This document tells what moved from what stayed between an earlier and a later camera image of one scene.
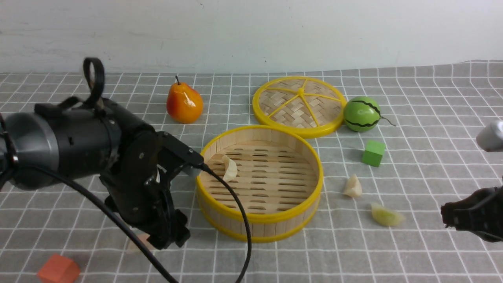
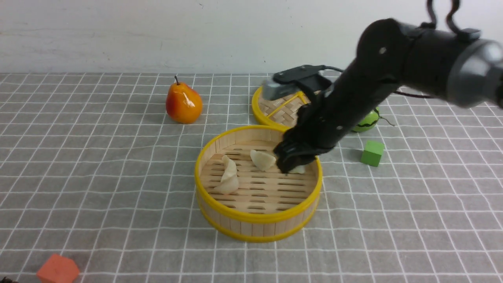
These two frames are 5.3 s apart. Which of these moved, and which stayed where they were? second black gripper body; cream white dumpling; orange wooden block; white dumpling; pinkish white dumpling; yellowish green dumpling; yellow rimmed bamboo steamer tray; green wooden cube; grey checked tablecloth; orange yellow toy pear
Moved: cream white dumpling; yellowish green dumpling; pinkish white dumpling; second black gripper body
Stayed: grey checked tablecloth; yellow rimmed bamboo steamer tray; orange wooden block; orange yellow toy pear; white dumpling; green wooden cube
